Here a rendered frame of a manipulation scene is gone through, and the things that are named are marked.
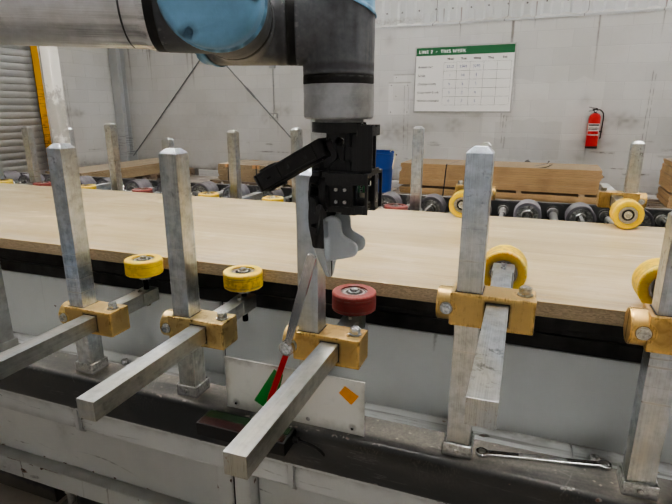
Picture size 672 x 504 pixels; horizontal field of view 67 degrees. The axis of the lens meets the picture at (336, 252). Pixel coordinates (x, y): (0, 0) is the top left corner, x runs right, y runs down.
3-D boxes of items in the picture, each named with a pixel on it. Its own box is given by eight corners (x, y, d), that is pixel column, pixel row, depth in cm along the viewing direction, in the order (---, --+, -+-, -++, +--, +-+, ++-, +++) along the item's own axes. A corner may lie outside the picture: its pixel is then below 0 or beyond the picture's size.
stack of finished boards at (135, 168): (188, 168, 965) (187, 159, 960) (83, 185, 750) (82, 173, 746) (156, 166, 993) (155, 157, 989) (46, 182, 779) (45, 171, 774)
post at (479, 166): (467, 461, 79) (494, 147, 66) (445, 455, 80) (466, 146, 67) (470, 447, 82) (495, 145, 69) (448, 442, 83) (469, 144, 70)
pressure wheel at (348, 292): (367, 359, 89) (369, 298, 86) (325, 352, 92) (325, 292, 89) (380, 340, 96) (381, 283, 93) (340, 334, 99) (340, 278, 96)
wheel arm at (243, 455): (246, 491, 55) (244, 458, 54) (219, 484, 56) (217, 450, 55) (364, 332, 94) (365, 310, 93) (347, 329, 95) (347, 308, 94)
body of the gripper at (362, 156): (366, 221, 64) (367, 123, 61) (303, 216, 67) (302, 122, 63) (382, 210, 71) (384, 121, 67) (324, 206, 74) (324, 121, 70)
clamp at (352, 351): (358, 370, 80) (359, 341, 79) (282, 357, 85) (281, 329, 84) (368, 355, 85) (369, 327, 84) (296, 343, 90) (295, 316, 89)
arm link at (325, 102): (291, 83, 62) (321, 86, 71) (292, 124, 63) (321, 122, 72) (361, 82, 59) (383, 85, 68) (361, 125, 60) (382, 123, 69)
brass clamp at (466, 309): (533, 338, 69) (537, 303, 68) (433, 324, 73) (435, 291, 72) (532, 321, 74) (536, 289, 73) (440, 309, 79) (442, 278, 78)
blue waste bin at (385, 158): (386, 209, 644) (388, 151, 624) (345, 205, 666) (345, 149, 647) (400, 201, 695) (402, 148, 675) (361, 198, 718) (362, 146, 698)
